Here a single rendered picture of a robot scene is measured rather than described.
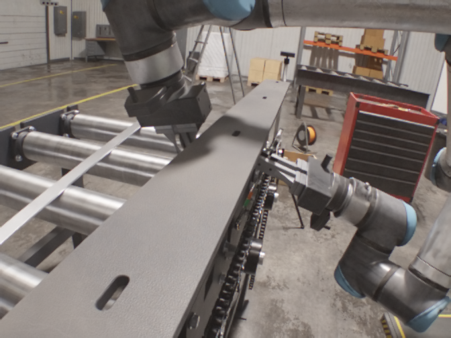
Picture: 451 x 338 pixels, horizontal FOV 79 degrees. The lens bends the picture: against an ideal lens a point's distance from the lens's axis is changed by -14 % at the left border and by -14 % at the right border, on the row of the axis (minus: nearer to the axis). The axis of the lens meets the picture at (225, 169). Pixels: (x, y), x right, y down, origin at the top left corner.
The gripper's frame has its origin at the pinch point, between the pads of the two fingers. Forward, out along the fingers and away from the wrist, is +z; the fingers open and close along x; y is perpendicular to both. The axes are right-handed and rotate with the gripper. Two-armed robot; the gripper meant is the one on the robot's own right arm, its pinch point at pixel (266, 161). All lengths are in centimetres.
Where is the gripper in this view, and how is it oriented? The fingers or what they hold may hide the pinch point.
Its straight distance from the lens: 62.9
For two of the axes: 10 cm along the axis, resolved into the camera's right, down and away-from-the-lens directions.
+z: -9.1, -4.1, 0.5
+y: 3.2, -7.9, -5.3
